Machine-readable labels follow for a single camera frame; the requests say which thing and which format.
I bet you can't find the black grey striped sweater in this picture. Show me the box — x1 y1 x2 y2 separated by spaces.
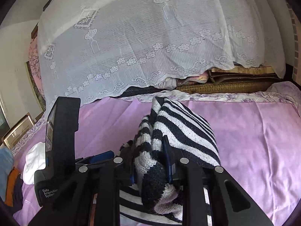
120 97 220 225

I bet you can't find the blue sleeve forearm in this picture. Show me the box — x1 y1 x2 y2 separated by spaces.
0 147 14 201

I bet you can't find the white folded garment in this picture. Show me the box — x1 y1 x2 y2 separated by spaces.
22 142 46 185

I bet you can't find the pink purple bed sheet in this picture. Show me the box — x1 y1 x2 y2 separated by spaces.
13 96 301 226

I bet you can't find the white lace cover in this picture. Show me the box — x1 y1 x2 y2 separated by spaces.
38 0 285 110

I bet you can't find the orange cloth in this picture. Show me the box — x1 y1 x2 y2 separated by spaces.
4 167 20 207

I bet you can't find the gold picture frame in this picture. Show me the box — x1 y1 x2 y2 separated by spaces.
2 112 35 150

